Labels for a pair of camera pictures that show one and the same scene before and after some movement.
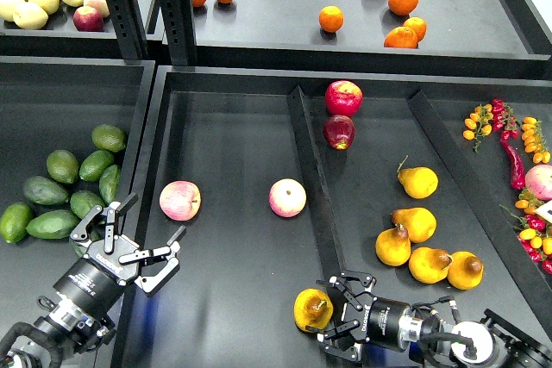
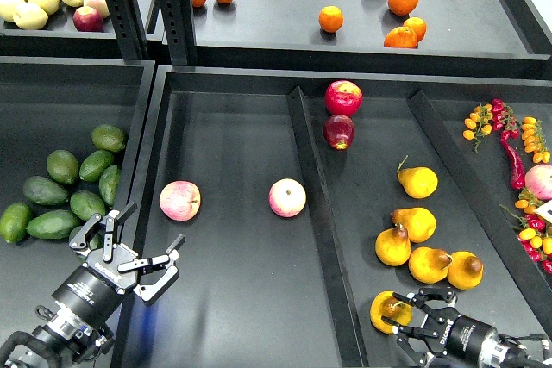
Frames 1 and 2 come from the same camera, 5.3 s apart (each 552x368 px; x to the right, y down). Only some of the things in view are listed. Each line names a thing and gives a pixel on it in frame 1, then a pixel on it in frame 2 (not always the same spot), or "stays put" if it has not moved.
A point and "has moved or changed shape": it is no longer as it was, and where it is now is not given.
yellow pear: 313,308 has moved or changed shape
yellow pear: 465,271 stays put
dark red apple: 339,131 stays put
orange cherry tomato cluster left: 478,125 stays put
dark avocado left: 46,190 stays put
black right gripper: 372,319 -> 458,339
